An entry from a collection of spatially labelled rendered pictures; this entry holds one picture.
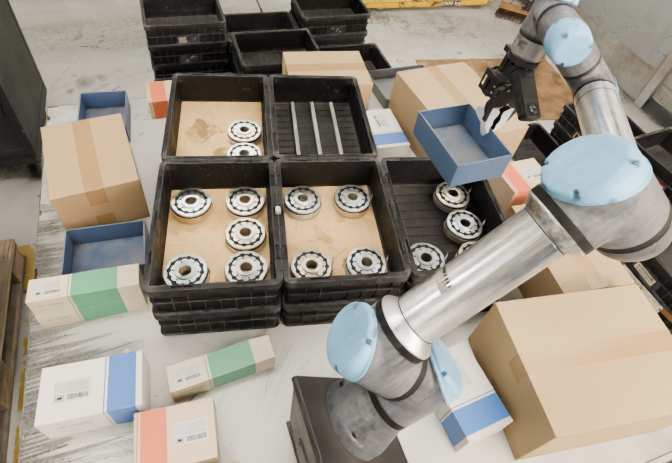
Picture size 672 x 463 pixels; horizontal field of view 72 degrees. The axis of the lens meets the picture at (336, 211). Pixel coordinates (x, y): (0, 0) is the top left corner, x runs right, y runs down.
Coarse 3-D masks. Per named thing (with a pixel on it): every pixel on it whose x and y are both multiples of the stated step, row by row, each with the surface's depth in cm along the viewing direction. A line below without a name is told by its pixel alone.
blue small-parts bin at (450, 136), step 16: (432, 112) 116; (448, 112) 118; (464, 112) 120; (416, 128) 117; (432, 128) 121; (448, 128) 122; (464, 128) 122; (432, 144) 111; (448, 144) 117; (464, 144) 118; (480, 144) 117; (496, 144) 111; (432, 160) 113; (448, 160) 106; (464, 160) 114; (480, 160) 105; (496, 160) 106; (448, 176) 107; (464, 176) 107; (480, 176) 109; (496, 176) 112
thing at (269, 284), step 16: (176, 160) 123; (192, 160) 123; (208, 160) 124; (224, 160) 125; (240, 160) 125; (256, 160) 126; (160, 176) 118; (272, 176) 125; (160, 192) 115; (272, 192) 119; (272, 208) 116; (144, 272) 100; (144, 288) 98; (160, 288) 98; (176, 288) 99; (192, 288) 99; (208, 288) 100; (224, 288) 100; (240, 288) 101; (256, 288) 102; (272, 288) 103
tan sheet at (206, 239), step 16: (176, 192) 129; (208, 192) 130; (224, 192) 131; (224, 208) 127; (176, 224) 122; (192, 224) 122; (208, 224) 123; (224, 224) 123; (176, 240) 118; (192, 240) 119; (208, 240) 119; (224, 240) 120; (208, 256) 116; (224, 256) 117
